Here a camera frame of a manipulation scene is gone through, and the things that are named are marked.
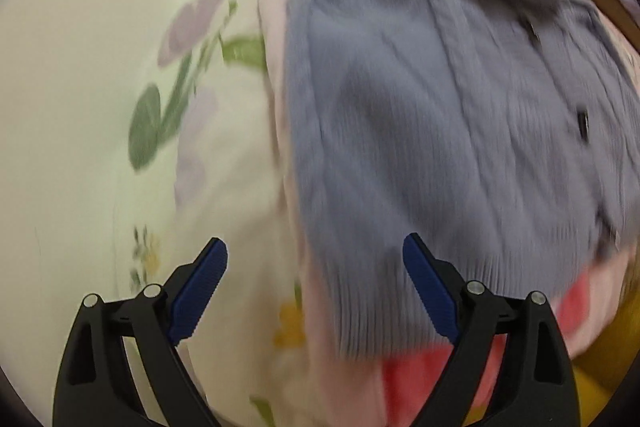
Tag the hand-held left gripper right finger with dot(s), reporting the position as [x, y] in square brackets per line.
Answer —
[430, 287]

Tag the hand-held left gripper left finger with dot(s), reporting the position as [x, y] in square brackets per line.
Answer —
[200, 292]

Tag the purple knit hooded cardigan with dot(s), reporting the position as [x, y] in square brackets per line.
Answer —
[425, 132]

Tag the white floral bedsheet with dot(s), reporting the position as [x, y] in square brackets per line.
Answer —
[225, 157]

